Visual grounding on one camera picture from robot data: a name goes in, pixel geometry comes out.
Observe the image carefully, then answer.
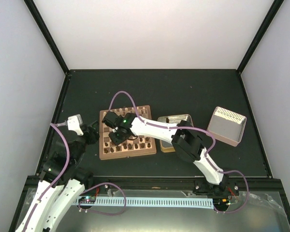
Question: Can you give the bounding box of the small circuit board right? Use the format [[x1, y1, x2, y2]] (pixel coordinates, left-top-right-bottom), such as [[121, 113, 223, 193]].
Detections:
[[213, 198, 239, 206]]

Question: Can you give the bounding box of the small circuit board left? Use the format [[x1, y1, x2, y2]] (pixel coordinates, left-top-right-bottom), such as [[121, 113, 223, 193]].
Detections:
[[78, 196, 96, 203]]

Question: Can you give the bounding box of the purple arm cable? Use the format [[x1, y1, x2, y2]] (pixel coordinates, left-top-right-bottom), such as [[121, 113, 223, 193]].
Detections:
[[20, 122, 71, 232], [108, 91, 250, 215]]

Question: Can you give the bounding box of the wooden chess board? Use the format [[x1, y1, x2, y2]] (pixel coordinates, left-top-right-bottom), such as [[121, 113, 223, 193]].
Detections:
[[99, 110, 157, 160]]

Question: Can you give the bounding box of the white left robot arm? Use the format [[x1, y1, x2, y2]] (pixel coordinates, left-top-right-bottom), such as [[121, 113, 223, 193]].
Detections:
[[16, 121, 100, 232]]

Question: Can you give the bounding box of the small circuit board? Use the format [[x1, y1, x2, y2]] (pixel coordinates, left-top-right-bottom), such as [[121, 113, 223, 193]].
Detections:
[[78, 196, 96, 203], [213, 198, 239, 206]]

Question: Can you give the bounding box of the yellow bear metal tin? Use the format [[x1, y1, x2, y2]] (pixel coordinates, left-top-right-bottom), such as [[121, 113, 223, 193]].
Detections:
[[158, 114, 193, 153]]

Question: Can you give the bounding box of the white slotted cable duct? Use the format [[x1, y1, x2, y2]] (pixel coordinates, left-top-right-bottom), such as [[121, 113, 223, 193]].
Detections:
[[72, 197, 214, 209]]

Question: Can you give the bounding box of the pink tin lid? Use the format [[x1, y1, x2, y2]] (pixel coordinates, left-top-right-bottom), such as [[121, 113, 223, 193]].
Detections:
[[207, 106, 247, 147]]

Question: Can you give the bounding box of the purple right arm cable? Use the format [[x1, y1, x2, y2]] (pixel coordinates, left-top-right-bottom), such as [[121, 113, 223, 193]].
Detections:
[[108, 91, 250, 215]]

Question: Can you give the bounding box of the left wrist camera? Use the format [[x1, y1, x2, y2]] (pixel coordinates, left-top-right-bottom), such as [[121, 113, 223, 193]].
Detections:
[[57, 114, 84, 136]]

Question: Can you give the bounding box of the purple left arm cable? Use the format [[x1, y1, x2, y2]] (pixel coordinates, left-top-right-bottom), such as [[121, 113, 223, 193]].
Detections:
[[20, 122, 71, 232]]

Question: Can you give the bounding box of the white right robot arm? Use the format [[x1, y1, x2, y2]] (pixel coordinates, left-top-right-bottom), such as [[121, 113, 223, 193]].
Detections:
[[102, 111, 228, 195]]

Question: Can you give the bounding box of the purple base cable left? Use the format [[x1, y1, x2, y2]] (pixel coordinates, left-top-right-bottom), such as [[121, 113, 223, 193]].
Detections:
[[77, 182, 127, 215]]

